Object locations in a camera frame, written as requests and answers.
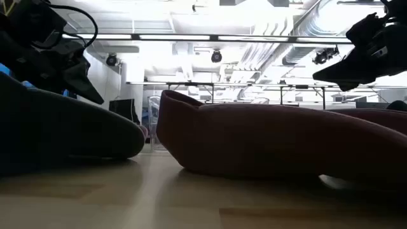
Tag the black metal table frame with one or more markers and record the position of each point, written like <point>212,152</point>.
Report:
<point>190,84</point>
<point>302,86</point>

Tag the long ceiling light tube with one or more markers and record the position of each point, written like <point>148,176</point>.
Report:
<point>175,37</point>
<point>324,40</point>
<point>254,38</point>
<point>95,36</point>

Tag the dark navy baseball cap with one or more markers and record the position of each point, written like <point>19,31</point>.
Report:
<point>63,127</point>

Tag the maroon baseball cap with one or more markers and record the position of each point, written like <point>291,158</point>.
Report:
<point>260,140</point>

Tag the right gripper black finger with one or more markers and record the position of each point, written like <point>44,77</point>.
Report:
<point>348,87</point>
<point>346,73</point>

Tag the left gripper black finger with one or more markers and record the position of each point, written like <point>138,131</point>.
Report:
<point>84,87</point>

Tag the black computer monitor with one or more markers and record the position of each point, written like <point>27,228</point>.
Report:
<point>122,109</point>
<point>372,105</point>

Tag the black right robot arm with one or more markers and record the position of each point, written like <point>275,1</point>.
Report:
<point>397,8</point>

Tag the clear plastic bin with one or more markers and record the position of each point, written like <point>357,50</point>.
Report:
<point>154,121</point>

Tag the black ceiling camera cluster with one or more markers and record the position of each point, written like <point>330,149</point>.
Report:
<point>322,56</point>

